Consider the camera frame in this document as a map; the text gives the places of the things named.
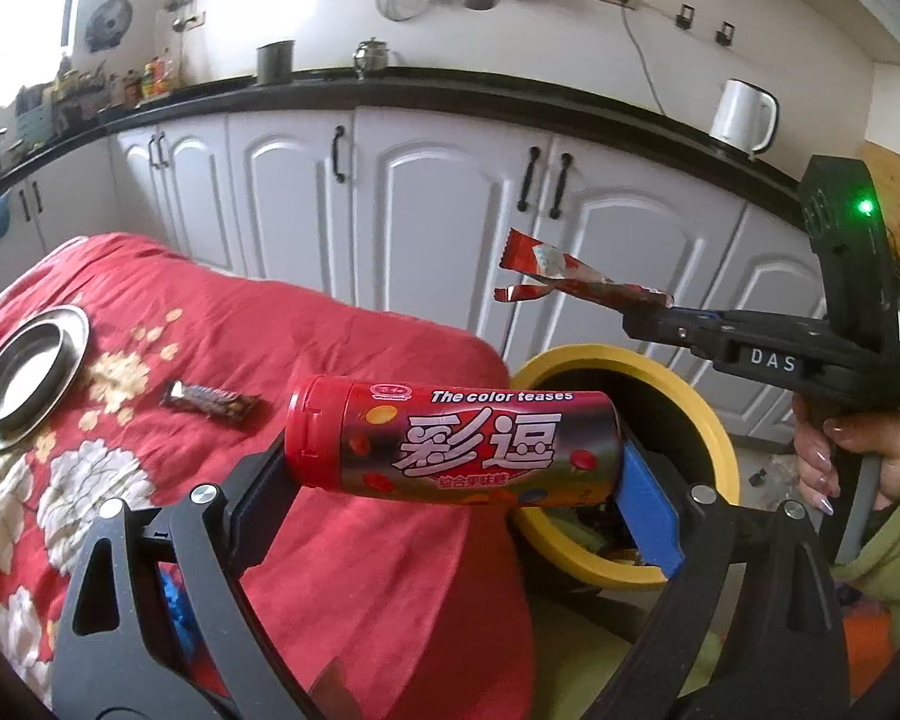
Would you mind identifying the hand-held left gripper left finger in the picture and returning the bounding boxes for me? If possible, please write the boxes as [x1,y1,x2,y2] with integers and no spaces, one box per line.
[49,431,361,720]

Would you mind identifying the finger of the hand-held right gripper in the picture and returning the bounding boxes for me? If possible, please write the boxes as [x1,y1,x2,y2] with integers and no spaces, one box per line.
[621,300,728,365]

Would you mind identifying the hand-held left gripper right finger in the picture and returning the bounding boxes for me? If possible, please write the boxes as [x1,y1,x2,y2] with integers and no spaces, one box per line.
[607,439,848,720]

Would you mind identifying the yellow round trash bin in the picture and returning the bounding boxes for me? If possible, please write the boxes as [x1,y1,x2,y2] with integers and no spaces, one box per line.
[511,345,740,590]

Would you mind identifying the red torn snack wrapper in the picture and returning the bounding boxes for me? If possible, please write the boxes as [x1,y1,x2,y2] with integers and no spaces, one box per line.
[491,229,672,308]

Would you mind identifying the red candy tube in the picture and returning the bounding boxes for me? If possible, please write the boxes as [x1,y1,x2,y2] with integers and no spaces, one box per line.
[285,375,623,507]

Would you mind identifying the person's right hand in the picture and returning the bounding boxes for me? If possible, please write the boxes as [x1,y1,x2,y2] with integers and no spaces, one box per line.
[791,394,900,516]

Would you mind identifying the brown candy bar wrapper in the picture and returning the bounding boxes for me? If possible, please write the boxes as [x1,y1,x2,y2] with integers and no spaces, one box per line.
[161,380,260,430]

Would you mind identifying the blue crumpled wrapper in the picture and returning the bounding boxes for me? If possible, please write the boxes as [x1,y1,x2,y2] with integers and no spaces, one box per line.
[157,570,205,653]

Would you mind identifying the red floral blanket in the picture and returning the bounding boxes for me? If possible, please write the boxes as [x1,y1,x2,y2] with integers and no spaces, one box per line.
[0,232,533,720]

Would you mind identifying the white electric kettle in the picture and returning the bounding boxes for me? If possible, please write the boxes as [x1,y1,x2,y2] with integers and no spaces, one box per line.
[709,79,779,156]

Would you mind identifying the round metal plate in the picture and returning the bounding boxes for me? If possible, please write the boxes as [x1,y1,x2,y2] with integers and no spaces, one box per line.
[0,305,91,452]

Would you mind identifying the white kitchen base cabinets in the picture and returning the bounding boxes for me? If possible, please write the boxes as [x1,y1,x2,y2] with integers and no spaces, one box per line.
[0,101,826,376]

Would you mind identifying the black kitchen countertop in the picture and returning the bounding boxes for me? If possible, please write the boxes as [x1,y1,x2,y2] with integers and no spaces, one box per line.
[0,67,826,211]

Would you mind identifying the metal teapot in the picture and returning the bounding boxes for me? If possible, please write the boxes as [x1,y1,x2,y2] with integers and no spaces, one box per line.
[352,37,392,78]

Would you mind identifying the row of condiment bottles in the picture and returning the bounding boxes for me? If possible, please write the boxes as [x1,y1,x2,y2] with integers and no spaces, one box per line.
[120,52,185,98]

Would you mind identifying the dark cylindrical pot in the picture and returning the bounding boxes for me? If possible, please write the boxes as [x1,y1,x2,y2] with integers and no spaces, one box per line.
[256,40,296,85]

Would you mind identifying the grey power cable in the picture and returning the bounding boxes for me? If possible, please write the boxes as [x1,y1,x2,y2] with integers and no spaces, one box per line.
[621,6,668,117]

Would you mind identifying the round wall vent fan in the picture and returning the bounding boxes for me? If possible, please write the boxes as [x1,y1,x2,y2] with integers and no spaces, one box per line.
[86,0,134,53]

